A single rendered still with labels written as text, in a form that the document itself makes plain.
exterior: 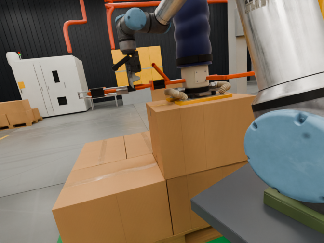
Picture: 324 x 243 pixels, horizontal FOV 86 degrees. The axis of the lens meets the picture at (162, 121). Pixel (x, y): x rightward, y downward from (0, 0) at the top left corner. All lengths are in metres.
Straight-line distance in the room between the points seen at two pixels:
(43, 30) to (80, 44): 1.93
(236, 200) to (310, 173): 0.30
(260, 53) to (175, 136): 0.68
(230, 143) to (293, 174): 0.80
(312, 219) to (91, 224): 0.96
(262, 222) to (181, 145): 0.57
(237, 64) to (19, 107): 6.87
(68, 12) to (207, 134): 11.85
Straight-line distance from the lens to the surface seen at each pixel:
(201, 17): 1.11
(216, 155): 1.09
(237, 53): 2.51
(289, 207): 0.55
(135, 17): 0.92
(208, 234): 1.47
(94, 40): 11.88
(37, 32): 12.60
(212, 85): 1.20
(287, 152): 0.32
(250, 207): 0.57
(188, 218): 1.26
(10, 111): 7.77
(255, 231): 0.51
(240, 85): 2.54
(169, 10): 0.90
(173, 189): 1.09
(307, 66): 0.34
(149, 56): 8.51
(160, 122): 0.90
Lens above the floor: 1.12
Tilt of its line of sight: 15 degrees down
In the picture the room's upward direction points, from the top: 7 degrees counter-clockwise
